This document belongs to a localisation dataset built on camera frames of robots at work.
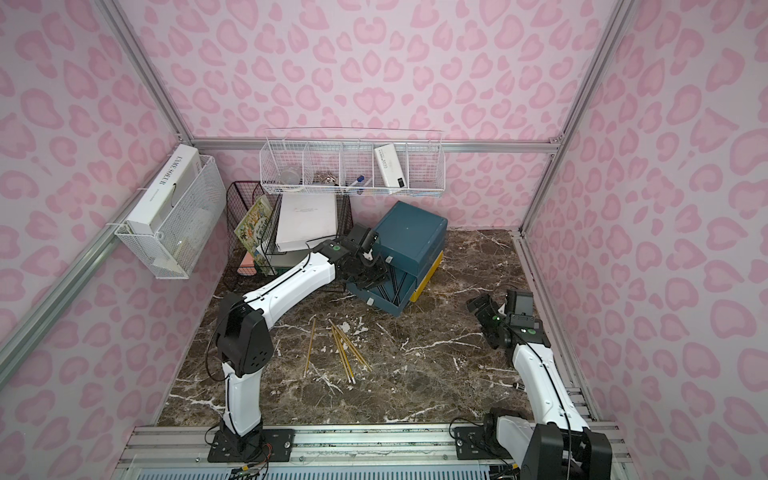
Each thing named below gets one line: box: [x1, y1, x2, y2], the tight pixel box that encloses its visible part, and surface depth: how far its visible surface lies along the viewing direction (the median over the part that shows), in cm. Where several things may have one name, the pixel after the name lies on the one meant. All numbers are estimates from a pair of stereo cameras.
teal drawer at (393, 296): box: [346, 265, 417, 317], surface depth 94 cm
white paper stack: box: [275, 193, 337, 252], surface depth 93 cm
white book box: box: [122, 144, 202, 234], surface depth 71 cm
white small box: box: [374, 143, 407, 188], surface depth 94 cm
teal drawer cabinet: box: [349, 200, 448, 301], surface depth 93 cm
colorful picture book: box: [234, 195, 274, 275], surface depth 100 cm
